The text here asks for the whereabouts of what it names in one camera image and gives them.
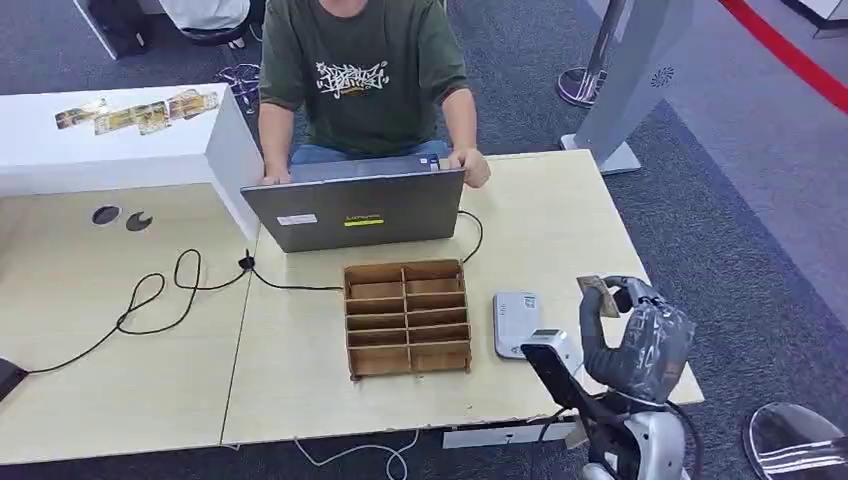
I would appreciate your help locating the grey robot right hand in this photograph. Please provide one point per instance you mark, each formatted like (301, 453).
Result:
(652, 351)

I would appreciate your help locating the brown printed card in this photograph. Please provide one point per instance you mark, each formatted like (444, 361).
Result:
(606, 301)

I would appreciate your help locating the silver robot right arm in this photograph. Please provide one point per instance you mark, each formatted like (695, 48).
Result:
(656, 444)

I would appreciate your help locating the white card reader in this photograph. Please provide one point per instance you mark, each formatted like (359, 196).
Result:
(515, 324)

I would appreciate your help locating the wooden card box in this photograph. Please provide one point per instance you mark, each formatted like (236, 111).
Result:
(407, 319)

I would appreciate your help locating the person's left hand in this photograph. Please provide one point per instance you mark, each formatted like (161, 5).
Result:
(474, 167)

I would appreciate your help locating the person's hand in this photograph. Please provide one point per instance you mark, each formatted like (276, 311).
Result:
(474, 167)
(275, 178)

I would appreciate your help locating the grey kiosk stand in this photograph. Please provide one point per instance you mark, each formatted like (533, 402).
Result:
(636, 73)

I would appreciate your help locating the grey laptop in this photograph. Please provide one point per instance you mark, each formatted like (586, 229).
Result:
(358, 212)

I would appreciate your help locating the white furniture corner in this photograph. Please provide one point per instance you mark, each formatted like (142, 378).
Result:
(825, 10)

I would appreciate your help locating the person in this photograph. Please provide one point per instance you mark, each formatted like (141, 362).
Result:
(361, 93)
(205, 14)

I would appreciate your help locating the person's right hand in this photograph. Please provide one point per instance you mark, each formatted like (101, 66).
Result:
(275, 178)

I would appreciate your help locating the black bag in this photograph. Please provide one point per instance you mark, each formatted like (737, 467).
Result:
(119, 23)

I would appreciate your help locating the black device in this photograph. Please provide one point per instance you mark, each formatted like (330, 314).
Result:
(9, 378)

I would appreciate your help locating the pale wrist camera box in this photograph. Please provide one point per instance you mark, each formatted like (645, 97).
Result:
(553, 339)

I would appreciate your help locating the metal desk bracket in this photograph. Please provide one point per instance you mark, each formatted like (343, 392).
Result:
(503, 436)

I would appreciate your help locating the chrome stanchion post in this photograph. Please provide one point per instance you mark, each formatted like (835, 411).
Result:
(583, 85)

